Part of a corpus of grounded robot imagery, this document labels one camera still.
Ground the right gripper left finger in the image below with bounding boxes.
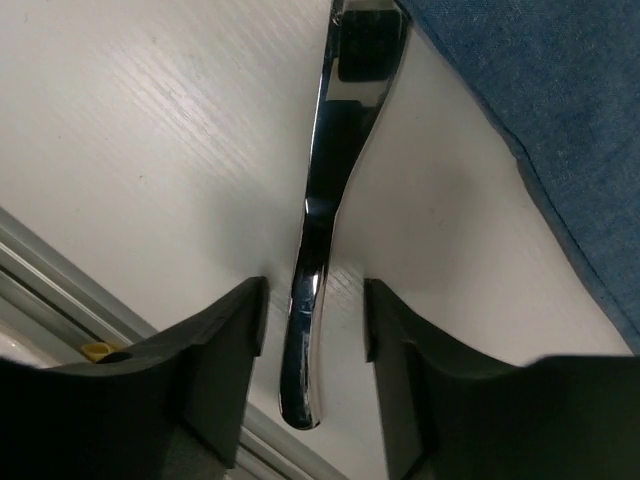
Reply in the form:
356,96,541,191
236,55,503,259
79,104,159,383
1,276,269,479

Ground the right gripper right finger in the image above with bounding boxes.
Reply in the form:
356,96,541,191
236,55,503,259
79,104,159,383
364,279,639,479

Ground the aluminium front rail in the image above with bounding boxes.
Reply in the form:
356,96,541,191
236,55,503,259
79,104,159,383
1,213,339,479

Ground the silver table knife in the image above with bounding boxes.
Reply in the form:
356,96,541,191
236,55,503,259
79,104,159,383
279,1,410,431

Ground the blue cloth napkin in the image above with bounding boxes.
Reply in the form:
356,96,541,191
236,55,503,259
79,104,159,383
404,1,639,351

